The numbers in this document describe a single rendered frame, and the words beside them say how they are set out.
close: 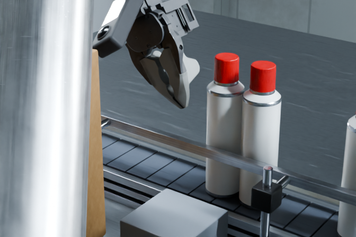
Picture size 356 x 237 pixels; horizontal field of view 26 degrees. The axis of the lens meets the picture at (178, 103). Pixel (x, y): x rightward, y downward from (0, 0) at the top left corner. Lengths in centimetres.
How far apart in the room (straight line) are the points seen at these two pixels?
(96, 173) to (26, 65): 48
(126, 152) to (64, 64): 68
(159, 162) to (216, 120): 18
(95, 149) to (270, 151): 23
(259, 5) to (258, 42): 218
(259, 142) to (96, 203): 23
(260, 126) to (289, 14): 299
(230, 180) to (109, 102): 51
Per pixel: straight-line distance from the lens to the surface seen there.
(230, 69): 102
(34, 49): 55
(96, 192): 102
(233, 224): 107
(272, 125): 102
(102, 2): 412
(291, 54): 180
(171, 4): 111
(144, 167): 118
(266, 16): 405
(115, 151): 123
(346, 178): 99
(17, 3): 56
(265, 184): 95
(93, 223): 104
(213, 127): 105
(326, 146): 137
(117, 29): 104
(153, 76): 111
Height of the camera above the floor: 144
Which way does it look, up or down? 24 degrees down
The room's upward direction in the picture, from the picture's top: straight up
